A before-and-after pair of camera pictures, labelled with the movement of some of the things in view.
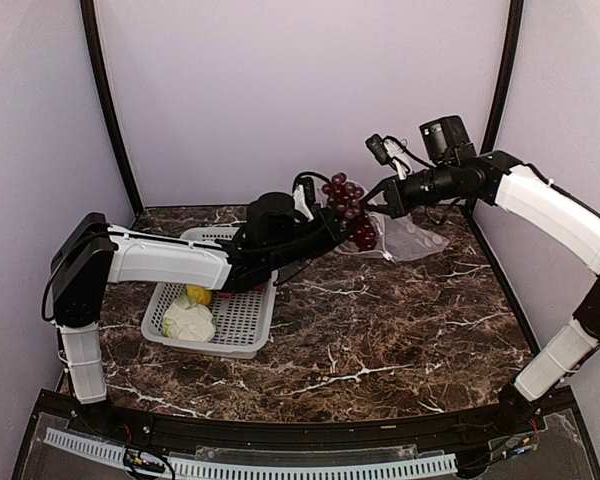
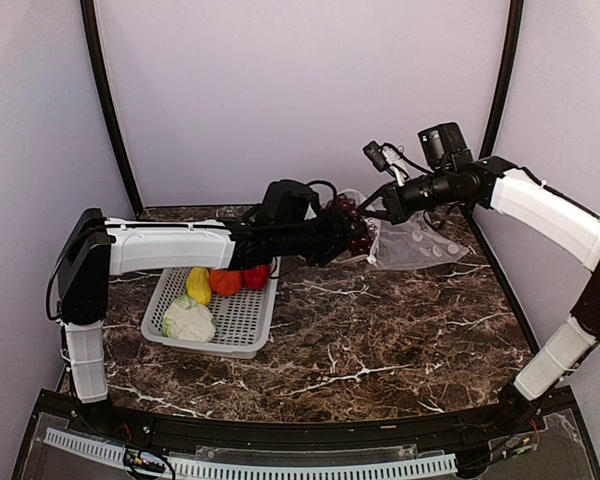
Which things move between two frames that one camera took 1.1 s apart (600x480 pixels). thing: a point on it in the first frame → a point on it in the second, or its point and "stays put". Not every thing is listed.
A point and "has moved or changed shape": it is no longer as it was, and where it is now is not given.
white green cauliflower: (187, 321) stays put
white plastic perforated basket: (243, 318) stays put
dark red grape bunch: (346, 197) has moved or changed shape
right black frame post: (514, 26) stays put
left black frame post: (106, 98) stays put
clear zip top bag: (400, 238) has moved or changed shape
